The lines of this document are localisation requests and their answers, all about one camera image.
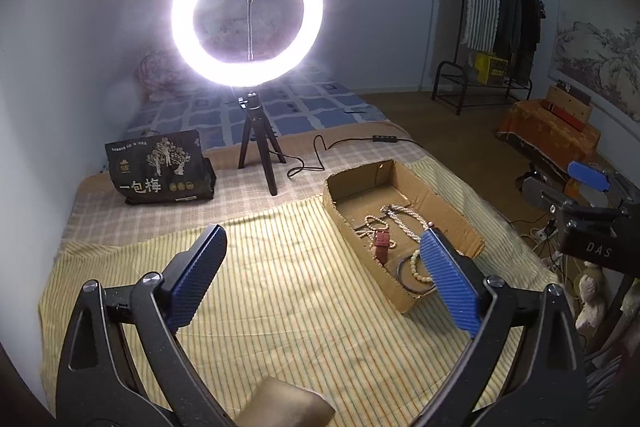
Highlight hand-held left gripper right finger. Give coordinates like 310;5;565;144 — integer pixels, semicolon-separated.
419;228;589;427

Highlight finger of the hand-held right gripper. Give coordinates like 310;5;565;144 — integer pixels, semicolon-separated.
567;160;640;208
520;179;569;212

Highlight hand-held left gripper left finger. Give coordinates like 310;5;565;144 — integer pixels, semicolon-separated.
55;223;236;427

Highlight cream bead bracelet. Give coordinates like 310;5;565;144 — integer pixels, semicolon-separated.
409;249;435;286

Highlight long pearl necklace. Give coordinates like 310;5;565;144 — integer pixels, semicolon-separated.
381;203;434;244

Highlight cardboard box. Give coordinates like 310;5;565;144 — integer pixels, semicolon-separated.
321;159;486;316

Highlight small pearl necklace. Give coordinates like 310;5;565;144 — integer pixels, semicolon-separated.
356;214;389;238

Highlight person's right hand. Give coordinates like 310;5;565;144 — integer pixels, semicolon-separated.
572;261;609;334

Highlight metal bangle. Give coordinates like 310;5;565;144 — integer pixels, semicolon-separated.
398;256;439;296

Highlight beige checked blanket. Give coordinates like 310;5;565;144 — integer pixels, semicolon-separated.
66;123;432;254

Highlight wooden box with red case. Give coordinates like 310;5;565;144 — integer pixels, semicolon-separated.
542;79;594;134

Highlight yellow striped cloth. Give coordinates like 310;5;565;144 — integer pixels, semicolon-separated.
39;157;559;424

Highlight black printed bag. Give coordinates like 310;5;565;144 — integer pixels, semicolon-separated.
104;130;217;206

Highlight yellow box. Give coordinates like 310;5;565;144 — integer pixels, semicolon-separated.
473;52;509;86

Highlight grey striped clothing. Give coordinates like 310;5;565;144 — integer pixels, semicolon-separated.
585;347;640;414

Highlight black clothes rack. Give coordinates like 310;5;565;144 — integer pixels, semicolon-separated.
432;0;547;116

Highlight dark hanging clothes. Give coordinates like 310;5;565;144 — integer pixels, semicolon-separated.
492;0;545;86

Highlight tan cushion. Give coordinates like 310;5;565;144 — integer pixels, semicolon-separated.
252;377;336;427

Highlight black tripod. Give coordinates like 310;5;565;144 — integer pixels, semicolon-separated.
231;87;287;197

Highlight blue patterned bedsheet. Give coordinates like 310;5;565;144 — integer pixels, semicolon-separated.
122;67;392;154

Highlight floral patterned pillow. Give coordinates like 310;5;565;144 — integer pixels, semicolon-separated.
133;51;201;100

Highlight phone holder clamp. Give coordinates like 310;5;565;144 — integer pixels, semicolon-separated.
229;0;276;64

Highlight red leather strap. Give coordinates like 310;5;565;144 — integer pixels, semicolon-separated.
372;231;397;264

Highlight landscape wall painting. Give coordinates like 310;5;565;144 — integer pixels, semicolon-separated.
547;0;640;124

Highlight black power cable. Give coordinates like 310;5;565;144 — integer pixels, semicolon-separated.
287;134;417;180

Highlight ring light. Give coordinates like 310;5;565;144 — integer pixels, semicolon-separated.
171;0;326;88

